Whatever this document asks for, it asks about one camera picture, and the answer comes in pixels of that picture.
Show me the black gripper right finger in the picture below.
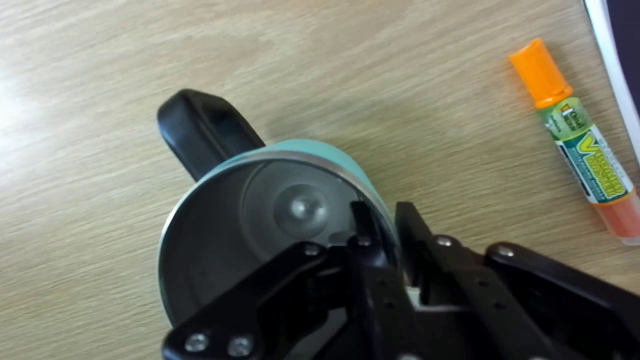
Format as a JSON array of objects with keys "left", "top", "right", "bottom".
[{"left": 397, "top": 202, "right": 640, "bottom": 360}]

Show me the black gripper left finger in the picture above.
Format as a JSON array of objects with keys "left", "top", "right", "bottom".
[{"left": 162, "top": 202, "right": 408, "bottom": 360}]

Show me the teal mug black handle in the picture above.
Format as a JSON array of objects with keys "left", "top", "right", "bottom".
[{"left": 158, "top": 90, "right": 397, "bottom": 326}]

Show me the orange green marker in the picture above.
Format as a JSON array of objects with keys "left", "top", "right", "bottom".
[{"left": 511, "top": 37, "right": 640, "bottom": 245}]

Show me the dark purple notebook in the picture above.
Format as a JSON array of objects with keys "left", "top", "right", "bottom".
[{"left": 583, "top": 0, "right": 640, "bottom": 162}]

